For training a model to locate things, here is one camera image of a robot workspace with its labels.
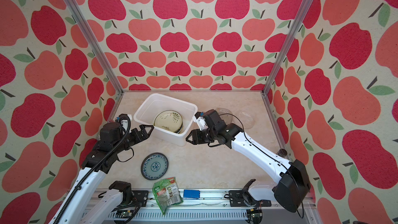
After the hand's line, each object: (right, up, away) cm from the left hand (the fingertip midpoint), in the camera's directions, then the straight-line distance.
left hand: (149, 131), depth 73 cm
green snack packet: (+8, -31, +2) cm, 32 cm away
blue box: (+22, -32, +3) cm, 39 cm away
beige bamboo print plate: (+5, +3, +28) cm, 28 cm away
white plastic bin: (-8, +13, +23) cm, 27 cm away
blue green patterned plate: (-1, -21, +11) cm, 24 cm away
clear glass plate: (+57, +3, +31) cm, 65 cm away
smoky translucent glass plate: (+36, +8, -4) cm, 37 cm away
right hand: (+20, -5, +1) cm, 20 cm away
